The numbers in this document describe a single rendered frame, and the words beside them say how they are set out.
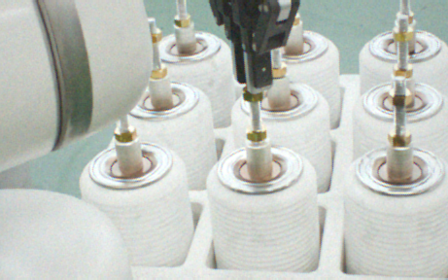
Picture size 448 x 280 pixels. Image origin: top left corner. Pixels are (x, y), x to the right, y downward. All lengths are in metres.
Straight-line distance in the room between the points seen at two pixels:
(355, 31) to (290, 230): 0.87
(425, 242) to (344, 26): 0.91
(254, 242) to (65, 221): 0.47
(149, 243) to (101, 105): 0.56
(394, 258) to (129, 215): 0.23
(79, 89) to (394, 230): 0.54
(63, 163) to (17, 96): 1.09
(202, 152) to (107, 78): 0.66
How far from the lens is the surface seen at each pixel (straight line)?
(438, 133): 0.89
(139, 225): 0.83
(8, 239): 0.33
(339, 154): 0.97
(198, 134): 0.93
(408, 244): 0.80
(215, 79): 1.02
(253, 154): 0.80
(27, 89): 0.27
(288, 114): 0.90
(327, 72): 1.00
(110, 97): 0.29
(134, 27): 0.28
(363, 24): 1.67
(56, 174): 1.34
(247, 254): 0.82
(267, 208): 0.79
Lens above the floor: 0.70
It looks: 31 degrees down
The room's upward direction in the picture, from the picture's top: 6 degrees counter-clockwise
